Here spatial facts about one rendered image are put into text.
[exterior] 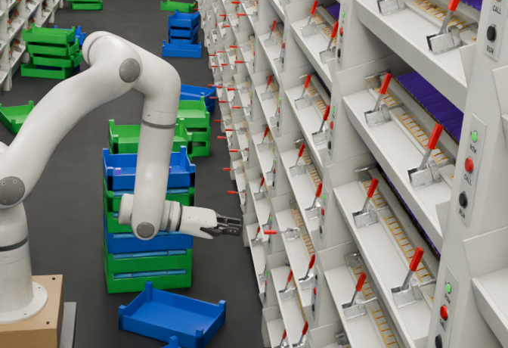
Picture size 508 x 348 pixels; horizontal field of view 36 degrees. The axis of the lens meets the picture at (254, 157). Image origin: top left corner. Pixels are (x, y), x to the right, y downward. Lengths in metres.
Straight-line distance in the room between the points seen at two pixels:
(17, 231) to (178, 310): 0.95
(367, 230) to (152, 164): 0.80
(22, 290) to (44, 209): 1.49
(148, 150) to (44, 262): 1.16
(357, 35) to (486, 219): 0.70
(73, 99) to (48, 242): 1.42
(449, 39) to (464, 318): 0.37
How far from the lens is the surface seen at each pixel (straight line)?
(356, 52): 1.53
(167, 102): 2.02
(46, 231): 3.36
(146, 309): 2.80
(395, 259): 1.33
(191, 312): 2.79
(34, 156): 1.91
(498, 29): 0.87
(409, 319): 1.20
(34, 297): 2.14
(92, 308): 2.83
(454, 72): 1.00
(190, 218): 2.14
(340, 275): 1.67
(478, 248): 0.91
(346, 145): 1.59
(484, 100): 0.90
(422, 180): 1.14
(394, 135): 1.32
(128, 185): 2.72
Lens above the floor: 1.49
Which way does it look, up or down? 21 degrees down
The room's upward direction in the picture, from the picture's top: 4 degrees clockwise
